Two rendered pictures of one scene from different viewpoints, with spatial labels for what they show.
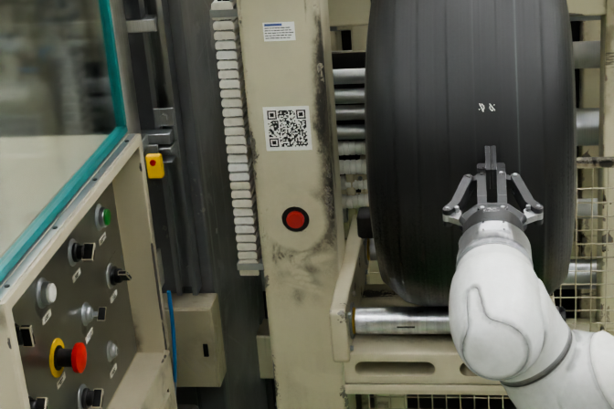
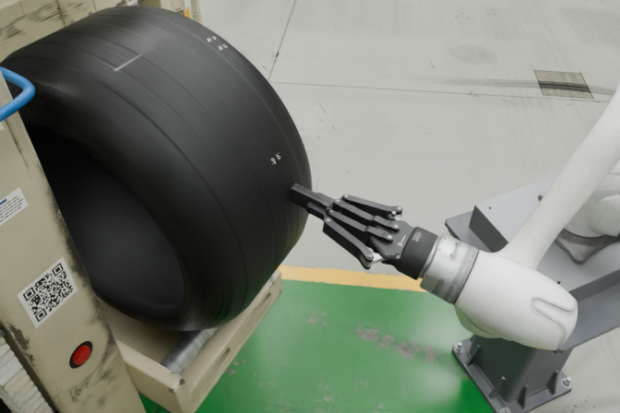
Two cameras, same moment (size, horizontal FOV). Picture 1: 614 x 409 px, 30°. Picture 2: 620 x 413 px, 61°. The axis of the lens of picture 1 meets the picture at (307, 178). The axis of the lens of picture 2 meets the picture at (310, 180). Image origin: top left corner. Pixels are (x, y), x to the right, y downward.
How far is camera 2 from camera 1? 1.30 m
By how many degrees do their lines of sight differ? 62
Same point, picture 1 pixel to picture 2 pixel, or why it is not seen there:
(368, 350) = (191, 382)
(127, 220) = not seen: outside the picture
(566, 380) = not seen: hidden behind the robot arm
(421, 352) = (221, 348)
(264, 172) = (41, 347)
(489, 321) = (572, 313)
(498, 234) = (464, 250)
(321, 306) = (119, 389)
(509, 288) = (547, 282)
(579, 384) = not seen: hidden behind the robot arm
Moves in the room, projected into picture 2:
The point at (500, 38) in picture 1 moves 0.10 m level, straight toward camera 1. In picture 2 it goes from (247, 97) to (304, 115)
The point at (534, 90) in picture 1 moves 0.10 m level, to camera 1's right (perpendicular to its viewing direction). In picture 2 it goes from (290, 124) to (310, 94)
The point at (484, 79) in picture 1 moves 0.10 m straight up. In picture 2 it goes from (263, 137) to (258, 79)
